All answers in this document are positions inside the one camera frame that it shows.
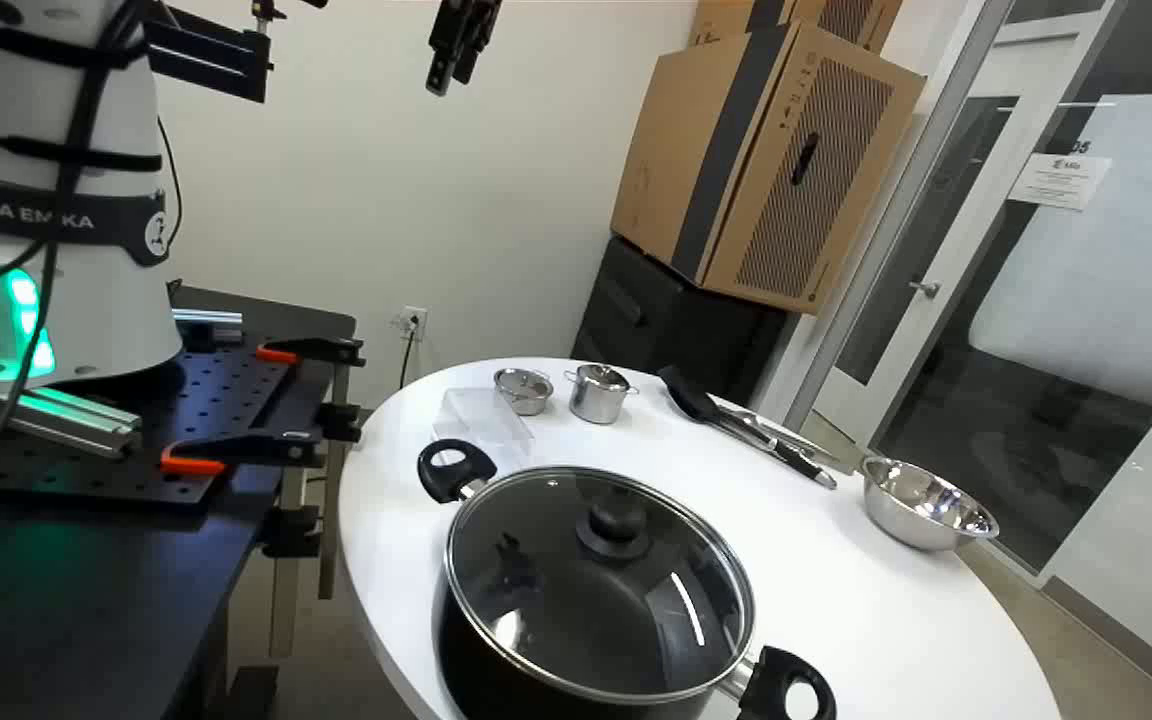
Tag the black bracket plate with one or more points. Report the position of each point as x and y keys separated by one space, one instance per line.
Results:
x=210 y=54

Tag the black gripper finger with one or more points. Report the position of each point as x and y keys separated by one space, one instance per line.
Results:
x=443 y=62
x=478 y=34

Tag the glass pot lid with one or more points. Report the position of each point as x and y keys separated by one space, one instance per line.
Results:
x=600 y=602

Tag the white paper sign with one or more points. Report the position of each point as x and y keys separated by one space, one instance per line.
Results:
x=1061 y=183

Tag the small cardboard box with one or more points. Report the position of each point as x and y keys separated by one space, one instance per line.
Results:
x=803 y=19

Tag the black cabinet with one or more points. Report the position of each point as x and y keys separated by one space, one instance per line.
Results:
x=657 y=321

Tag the steel cup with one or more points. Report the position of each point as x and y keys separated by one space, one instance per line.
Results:
x=598 y=398

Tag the steel bowl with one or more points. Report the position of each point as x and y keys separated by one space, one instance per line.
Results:
x=931 y=506

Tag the large cardboard box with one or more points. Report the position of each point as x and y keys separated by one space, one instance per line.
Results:
x=790 y=174

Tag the small steel pot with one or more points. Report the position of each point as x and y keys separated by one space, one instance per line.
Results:
x=521 y=390

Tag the aluminium rail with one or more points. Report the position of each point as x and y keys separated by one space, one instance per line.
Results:
x=41 y=404

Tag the white wall outlet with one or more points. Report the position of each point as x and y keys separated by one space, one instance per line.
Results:
x=414 y=321

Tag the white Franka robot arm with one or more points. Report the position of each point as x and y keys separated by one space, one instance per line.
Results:
x=57 y=283

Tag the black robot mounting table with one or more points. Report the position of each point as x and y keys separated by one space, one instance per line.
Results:
x=71 y=584

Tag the black cooking pot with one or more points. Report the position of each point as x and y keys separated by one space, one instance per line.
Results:
x=470 y=667

